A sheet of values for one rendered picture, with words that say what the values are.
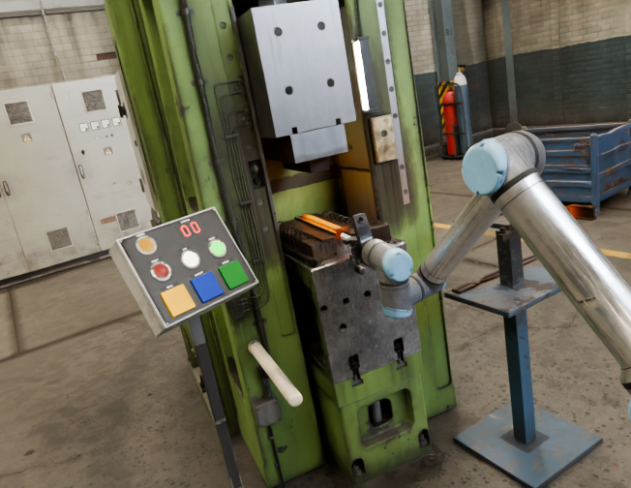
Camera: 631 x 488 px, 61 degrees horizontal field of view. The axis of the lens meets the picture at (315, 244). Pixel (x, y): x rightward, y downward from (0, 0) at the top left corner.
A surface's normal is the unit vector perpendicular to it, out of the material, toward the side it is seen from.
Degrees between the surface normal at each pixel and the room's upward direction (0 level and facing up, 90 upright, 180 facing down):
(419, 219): 90
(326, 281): 90
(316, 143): 90
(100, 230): 90
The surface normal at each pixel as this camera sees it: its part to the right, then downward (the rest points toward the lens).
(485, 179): -0.84, 0.19
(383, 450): 0.38, 0.18
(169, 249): 0.55, -0.42
